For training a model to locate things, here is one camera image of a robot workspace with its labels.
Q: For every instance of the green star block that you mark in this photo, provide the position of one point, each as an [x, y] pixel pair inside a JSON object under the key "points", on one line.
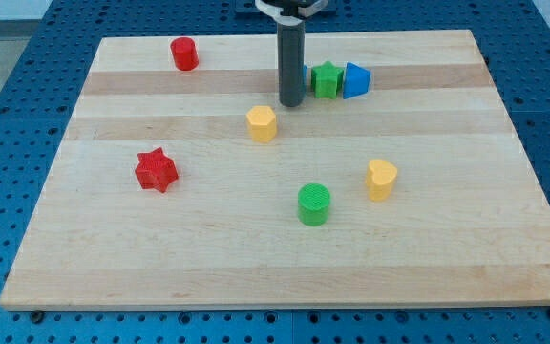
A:
{"points": [[326, 80]]}

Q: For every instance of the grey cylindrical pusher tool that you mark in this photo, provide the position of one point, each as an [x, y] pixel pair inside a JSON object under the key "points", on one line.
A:
{"points": [[291, 72]]}

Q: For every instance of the yellow heart block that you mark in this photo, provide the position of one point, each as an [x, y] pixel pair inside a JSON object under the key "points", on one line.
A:
{"points": [[380, 179]]}

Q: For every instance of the wooden board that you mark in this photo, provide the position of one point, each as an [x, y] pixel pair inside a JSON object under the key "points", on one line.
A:
{"points": [[466, 225]]}

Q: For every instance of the white tool mount bracket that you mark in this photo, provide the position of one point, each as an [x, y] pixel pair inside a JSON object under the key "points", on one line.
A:
{"points": [[290, 12]]}

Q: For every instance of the green cylinder block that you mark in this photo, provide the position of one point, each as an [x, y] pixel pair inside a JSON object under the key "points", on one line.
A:
{"points": [[313, 204]]}

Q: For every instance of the yellow hexagon block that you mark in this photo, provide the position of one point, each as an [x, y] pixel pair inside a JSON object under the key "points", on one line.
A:
{"points": [[261, 123]]}

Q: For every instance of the red star block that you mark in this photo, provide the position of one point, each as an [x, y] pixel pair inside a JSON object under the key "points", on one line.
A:
{"points": [[155, 170]]}

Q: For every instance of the blue block behind tool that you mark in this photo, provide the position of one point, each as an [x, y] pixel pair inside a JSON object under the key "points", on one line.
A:
{"points": [[304, 75]]}

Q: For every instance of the blue triangle block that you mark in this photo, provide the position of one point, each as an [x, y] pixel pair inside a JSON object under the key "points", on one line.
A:
{"points": [[357, 81]]}

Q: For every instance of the red cylinder block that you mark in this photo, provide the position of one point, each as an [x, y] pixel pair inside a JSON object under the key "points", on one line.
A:
{"points": [[184, 52]]}

